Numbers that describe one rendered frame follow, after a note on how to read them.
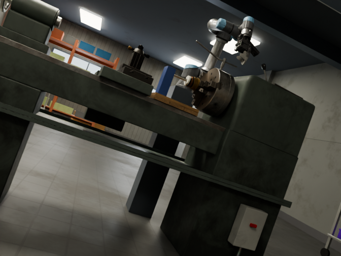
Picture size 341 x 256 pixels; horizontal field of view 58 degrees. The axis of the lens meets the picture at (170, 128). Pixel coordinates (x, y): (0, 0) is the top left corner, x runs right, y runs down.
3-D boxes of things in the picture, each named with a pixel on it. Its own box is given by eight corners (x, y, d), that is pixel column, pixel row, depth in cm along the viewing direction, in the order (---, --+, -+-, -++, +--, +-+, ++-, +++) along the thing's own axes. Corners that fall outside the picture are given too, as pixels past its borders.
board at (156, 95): (177, 113, 224) (178, 108, 224) (197, 116, 190) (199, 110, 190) (139, 98, 213) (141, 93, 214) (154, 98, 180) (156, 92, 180)
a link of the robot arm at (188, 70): (178, 77, 266) (184, 63, 267) (192, 83, 270) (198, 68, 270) (182, 75, 255) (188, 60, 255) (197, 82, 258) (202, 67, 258)
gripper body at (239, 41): (233, 51, 204) (236, 36, 208) (243, 57, 206) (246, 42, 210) (240, 46, 197) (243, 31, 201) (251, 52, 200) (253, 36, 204)
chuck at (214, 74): (199, 112, 229) (216, 72, 226) (217, 118, 199) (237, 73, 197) (189, 107, 225) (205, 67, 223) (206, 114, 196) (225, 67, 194)
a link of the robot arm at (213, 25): (207, 14, 255) (223, 14, 209) (218, 21, 257) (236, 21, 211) (201, 28, 258) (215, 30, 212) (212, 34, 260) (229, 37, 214)
